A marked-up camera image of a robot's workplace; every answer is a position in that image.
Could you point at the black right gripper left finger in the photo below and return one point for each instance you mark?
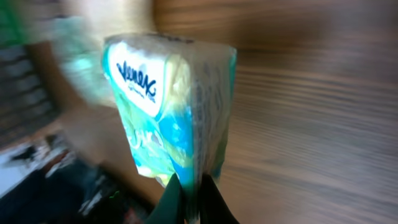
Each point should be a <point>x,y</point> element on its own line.
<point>169,210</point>

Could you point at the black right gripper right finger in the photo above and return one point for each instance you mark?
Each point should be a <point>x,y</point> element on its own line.
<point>212,207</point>

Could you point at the teal Kleenex tissue pack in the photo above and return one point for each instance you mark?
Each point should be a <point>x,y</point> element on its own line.
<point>174,96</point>

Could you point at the teal snack packet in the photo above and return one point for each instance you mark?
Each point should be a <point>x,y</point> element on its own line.
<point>79,57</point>

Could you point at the green capped bottle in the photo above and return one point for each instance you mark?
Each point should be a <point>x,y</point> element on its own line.
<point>12,31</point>

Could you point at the grey plastic mesh basket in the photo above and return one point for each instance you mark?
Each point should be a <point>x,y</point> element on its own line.
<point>26,104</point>

